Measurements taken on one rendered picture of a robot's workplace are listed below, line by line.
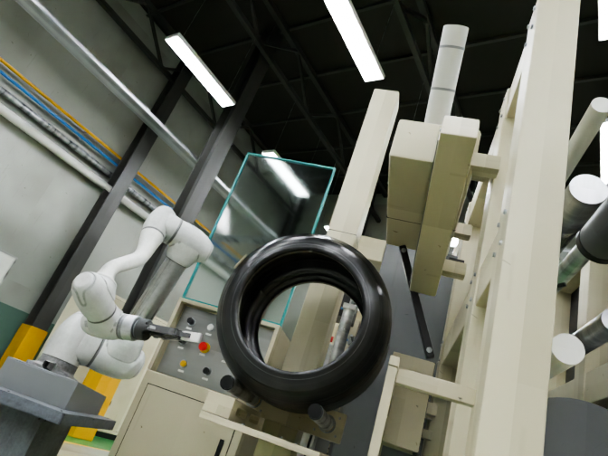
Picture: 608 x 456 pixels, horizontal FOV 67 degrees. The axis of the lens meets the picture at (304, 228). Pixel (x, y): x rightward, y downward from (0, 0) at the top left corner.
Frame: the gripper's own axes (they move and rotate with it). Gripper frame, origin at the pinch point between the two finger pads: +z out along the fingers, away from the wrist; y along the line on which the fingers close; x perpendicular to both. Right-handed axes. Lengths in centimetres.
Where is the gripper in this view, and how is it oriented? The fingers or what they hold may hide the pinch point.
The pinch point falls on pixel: (191, 337)
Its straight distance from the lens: 166.2
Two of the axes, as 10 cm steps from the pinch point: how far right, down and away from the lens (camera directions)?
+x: -1.7, 8.8, -4.5
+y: 1.4, 4.7, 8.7
